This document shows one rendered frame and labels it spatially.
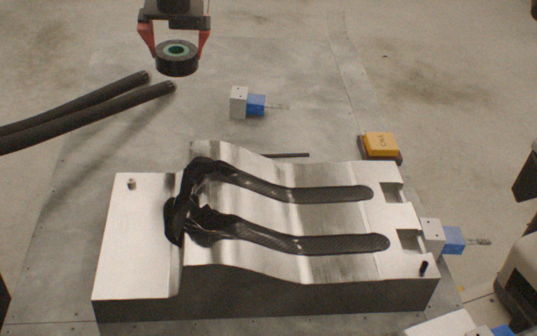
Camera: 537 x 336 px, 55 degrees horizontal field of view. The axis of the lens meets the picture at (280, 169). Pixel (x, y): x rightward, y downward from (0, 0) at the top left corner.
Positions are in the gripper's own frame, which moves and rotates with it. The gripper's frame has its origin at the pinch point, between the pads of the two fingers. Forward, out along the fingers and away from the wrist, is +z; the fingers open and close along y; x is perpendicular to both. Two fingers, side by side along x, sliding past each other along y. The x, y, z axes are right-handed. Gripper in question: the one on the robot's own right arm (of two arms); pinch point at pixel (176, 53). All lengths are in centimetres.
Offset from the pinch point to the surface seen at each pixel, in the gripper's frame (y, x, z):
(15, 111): 83, -117, 100
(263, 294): -13.8, 43.7, 13.3
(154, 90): 5.9, -11.1, 15.6
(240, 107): -12.8, -6.5, 16.6
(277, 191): -17.4, 25.2, 10.9
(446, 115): -128, -121, 101
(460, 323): -42, 49, 14
